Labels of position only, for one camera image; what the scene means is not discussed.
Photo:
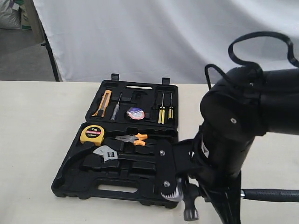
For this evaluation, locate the brown wooden cabinet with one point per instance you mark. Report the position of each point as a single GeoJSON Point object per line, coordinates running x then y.
{"type": "Point", "coordinates": [35, 22]}

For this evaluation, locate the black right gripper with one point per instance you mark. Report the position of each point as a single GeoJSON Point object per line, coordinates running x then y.
{"type": "Point", "coordinates": [219, 177]}

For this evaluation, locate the clear tester screwdriver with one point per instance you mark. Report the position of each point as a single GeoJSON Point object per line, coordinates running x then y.
{"type": "Point", "coordinates": [116, 109]}

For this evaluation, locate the yellow utility knife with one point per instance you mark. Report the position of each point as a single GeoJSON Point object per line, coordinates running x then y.
{"type": "Point", "coordinates": [103, 104]}

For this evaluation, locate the PVC insulating tape roll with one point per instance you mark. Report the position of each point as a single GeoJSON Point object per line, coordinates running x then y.
{"type": "Point", "coordinates": [135, 113]}

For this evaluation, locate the black backdrop stand pole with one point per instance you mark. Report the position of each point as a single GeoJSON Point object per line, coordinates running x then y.
{"type": "Point", "coordinates": [45, 43]}

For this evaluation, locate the orange handled pliers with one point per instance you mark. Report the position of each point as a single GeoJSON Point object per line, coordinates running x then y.
{"type": "Point", "coordinates": [137, 140]}

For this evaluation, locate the yellow black screwdriver small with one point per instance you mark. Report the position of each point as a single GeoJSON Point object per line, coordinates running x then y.
{"type": "Point", "coordinates": [171, 109]}

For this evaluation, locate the black plastic tool case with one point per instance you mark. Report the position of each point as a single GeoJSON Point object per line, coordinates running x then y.
{"type": "Point", "coordinates": [83, 174]}

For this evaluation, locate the yellow tape measure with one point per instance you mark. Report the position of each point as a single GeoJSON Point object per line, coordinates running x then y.
{"type": "Point", "coordinates": [94, 134]}

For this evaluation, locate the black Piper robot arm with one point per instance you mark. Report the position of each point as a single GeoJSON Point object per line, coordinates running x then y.
{"type": "Point", "coordinates": [235, 112]}

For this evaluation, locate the green white bag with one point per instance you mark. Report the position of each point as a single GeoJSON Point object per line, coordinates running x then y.
{"type": "Point", "coordinates": [25, 23]}

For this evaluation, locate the adjustable wrench black handle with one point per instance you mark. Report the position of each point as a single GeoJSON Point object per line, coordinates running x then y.
{"type": "Point", "coordinates": [108, 154]}

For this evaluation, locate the grey plastic sack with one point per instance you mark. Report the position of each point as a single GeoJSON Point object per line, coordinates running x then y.
{"type": "Point", "coordinates": [10, 14]}

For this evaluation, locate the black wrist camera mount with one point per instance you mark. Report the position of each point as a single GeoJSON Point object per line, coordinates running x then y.
{"type": "Point", "coordinates": [174, 167]}

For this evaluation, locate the white backdrop cloth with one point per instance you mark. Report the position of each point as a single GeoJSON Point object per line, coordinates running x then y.
{"type": "Point", "coordinates": [146, 40]}

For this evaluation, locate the steel claw hammer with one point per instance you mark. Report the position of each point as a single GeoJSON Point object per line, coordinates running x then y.
{"type": "Point", "coordinates": [257, 193]}

